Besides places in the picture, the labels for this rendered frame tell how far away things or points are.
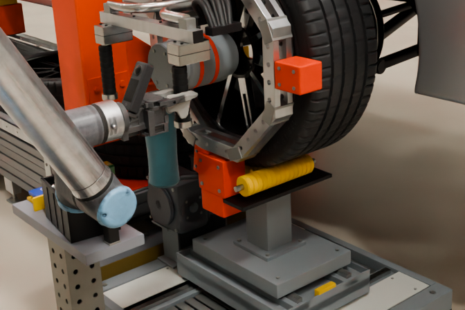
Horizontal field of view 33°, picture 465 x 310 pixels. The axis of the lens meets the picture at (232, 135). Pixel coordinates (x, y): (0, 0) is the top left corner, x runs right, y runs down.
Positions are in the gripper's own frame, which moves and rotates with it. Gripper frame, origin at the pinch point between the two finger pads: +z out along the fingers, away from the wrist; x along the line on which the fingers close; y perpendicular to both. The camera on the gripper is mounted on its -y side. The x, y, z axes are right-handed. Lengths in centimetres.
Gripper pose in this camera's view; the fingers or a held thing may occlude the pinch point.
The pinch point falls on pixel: (187, 90)
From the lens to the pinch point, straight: 185.3
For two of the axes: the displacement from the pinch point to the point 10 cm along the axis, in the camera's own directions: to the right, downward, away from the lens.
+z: 7.8, -2.4, 5.8
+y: 0.5, 9.4, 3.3
